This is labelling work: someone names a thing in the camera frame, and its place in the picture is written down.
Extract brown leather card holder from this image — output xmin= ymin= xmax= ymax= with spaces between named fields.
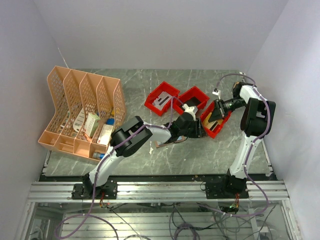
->
xmin=155 ymin=136 xmax=188 ymax=149

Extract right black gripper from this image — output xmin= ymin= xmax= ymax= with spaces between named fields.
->
xmin=208 ymin=97 xmax=247 ymax=123

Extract red bin with cards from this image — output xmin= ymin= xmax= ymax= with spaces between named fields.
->
xmin=144 ymin=81 xmax=180 ymax=117

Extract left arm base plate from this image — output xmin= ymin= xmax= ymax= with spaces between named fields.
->
xmin=71 ymin=181 xmax=118 ymax=200

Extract aluminium rail frame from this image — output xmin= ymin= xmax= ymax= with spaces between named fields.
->
xmin=27 ymin=180 xmax=290 ymax=203

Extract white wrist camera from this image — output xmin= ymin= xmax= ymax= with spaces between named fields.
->
xmin=212 ymin=88 xmax=221 ymax=100
xmin=182 ymin=103 xmax=198 ymax=118

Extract blue capped bottle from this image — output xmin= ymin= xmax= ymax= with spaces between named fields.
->
xmin=92 ymin=152 xmax=105 ymax=160

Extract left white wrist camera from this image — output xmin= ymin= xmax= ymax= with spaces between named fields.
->
xmin=182 ymin=103 xmax=198 ymax=118

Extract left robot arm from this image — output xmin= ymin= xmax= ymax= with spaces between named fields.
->
xmin=82 ymin=112 xmax=206 ymax=199

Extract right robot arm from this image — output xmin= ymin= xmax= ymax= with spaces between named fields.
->
xmin=207 ymin=82 xmax=276 ymax=198

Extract red bin pair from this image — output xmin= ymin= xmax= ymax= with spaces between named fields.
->
xmin=172 ymin=86 xmax=210 ymax=115
xmin=200 ymin=101 xmax=231 ymax=139

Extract red bin front pair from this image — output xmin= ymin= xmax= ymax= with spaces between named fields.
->
xmin=172 ymin=86 xmax=210 ymax=115

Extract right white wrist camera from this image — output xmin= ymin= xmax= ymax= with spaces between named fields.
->
xmin=212 ymin=88 xmax=221 ymax=100

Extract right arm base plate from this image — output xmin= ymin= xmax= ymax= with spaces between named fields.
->
xmin=200 ymin=181 xmax=249 ymax=199

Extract yellow blue toy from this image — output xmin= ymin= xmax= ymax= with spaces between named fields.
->
xmin=105 ymin=109 xmax=116 ymax=126

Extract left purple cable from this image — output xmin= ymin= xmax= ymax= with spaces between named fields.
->
xmin=54 ymin=96 xmax=186 ymax=240

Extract white ruler card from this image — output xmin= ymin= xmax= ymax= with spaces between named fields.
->
xmin=72 ymin=108 xmax=85 ymax=133

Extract white credit card stack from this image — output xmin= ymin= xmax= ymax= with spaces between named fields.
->
xmin=152 ymin=91 xmax=172 ymax=111

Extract peach file organizer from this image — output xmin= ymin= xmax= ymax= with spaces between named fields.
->
xmin=38 ymin=66 xmax=126 ymax=161

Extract loose floor cables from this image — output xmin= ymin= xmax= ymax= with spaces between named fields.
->
xmin=99 ymin=199 xmax=276 ymax=240

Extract green white carton box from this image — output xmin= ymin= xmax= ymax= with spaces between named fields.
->
xmin=84 ymin=112 xmax=101 ymax=138

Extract brown item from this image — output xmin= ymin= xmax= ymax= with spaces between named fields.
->
xmin=203 ymin=117 xmax=223 ymax=132

